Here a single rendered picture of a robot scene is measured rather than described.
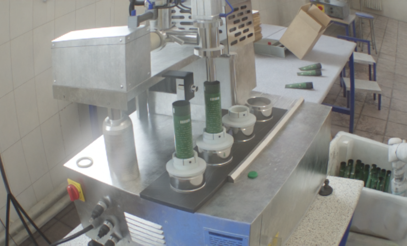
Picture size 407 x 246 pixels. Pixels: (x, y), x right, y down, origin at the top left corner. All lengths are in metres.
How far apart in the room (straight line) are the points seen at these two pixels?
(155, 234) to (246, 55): 0.53
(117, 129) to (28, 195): 1.69
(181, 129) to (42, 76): 1.72
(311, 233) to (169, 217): 0.46
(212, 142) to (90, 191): 0.30
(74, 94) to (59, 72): 0.08
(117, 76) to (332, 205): 0.76
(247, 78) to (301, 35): 1.42
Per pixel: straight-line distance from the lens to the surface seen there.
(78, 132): 2.88
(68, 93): 1.03
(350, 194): 1.44
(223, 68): 1.16
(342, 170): 1.94
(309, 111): 1.30
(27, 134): 2.50
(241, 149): 1.08
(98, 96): 0.96
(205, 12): 0.92
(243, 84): 1.26
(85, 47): 0.96
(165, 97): 1.28
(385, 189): 1.93
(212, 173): 1.00
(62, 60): 1.03
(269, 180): 0.99
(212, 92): 0.98
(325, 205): 1.39
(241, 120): 1.10
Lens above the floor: 1.52
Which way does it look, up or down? 25 degrees down
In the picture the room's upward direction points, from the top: 3 degrees counter-clockwise
